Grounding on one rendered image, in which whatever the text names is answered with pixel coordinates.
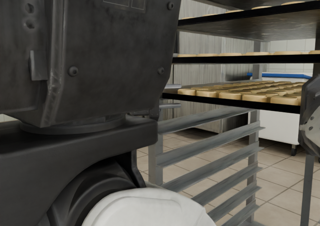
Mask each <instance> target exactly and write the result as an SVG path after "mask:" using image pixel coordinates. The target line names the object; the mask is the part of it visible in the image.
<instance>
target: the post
mask: <svg viewBox="0 0 320 226"><path fill-rule="evenodd" d="M161 103H163V100H159V104H161ZM159 121H163V109H161V111H159V119H158V121H157V122H159ZM161 153H163V135H160V134H158V141H157V142H156V143H155V144H154V145H150V146H148V180H149V182H151V183H153V184H156V185H158V186H159V185H161V184H163V168H160V167H157V166H156V155H158V154H161Z"/></svg>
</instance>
